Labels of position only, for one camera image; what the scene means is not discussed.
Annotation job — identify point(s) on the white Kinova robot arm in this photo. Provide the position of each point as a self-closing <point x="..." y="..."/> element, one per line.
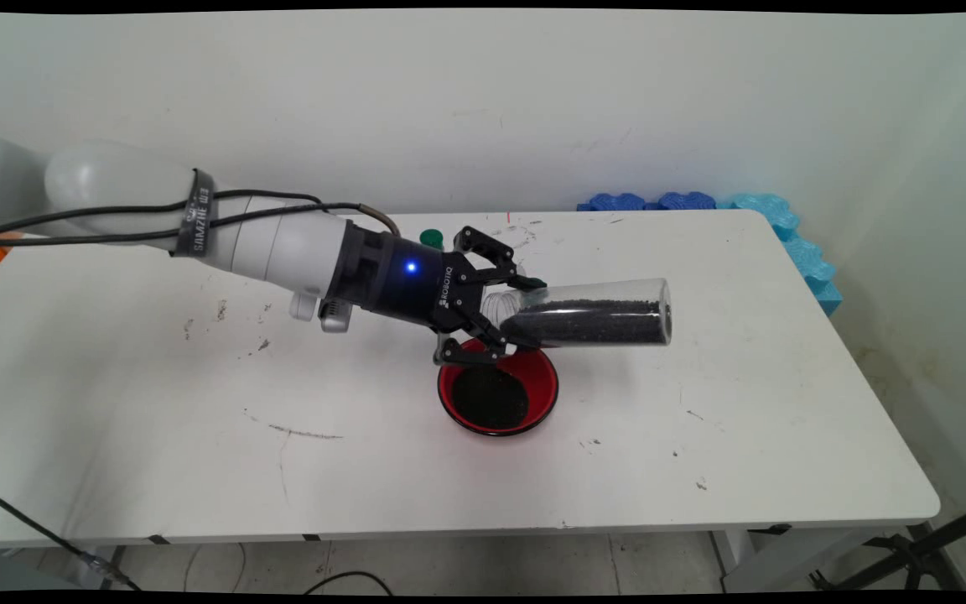
<point x="114" y="180"/>

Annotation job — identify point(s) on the black tripod stand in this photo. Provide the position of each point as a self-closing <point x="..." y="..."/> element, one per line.
<point x="919" y="554"/>

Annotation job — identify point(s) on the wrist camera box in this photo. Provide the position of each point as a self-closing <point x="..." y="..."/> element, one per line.
<point x="334" y="315"/>

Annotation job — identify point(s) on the light blue foam tile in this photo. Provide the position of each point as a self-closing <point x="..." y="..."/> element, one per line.
<point x="810" y="268"/>

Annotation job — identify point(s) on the dark blue foam tile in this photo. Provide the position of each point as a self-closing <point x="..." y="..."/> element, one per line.
<point x="617" y="202"/>
<point x="688" y="201"/>

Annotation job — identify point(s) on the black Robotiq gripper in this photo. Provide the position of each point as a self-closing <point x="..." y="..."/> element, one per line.
<point x="391" y="281"/>

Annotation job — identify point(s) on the red bowl with black grains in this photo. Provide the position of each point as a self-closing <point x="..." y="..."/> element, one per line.
<point x="491" y="403"/>

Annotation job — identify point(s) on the white table leg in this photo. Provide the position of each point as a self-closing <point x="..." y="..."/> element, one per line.
<point x="101" y="558"/>
<point x="772" y="562"/>

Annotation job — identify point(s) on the clear jar with black grains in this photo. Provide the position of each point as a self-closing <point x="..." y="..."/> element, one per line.
<point x="600" y="323"/>

